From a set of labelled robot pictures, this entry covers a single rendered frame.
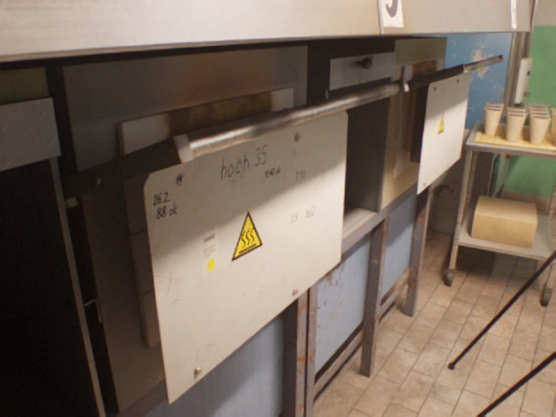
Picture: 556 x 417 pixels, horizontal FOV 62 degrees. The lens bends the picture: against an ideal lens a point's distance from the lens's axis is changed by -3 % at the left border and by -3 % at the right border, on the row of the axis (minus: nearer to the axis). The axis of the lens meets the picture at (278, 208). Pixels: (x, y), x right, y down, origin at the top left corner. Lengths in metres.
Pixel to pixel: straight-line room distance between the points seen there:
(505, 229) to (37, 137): 2.72
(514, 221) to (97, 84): 2.63
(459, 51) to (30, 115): 3.17
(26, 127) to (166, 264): 0.26
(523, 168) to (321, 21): 4.09
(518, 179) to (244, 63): 3.87
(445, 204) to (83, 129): 3.29
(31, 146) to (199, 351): 0.43
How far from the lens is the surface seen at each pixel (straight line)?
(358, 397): 2.23
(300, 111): 0.73
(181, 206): 0.71
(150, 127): 0.80
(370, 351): 2.23
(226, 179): 0.78
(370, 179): 1.77
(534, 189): 4.65
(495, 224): 3.05
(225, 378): 1.32
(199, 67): 0.89
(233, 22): 0.47
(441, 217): 3.83
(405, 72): 1.80
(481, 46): 3.54
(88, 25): 0.36
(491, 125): 2.98
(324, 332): 1.80
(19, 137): 0.66
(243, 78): 0.98
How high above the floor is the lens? 1.52
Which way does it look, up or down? 22 degrees down
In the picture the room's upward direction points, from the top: straight up
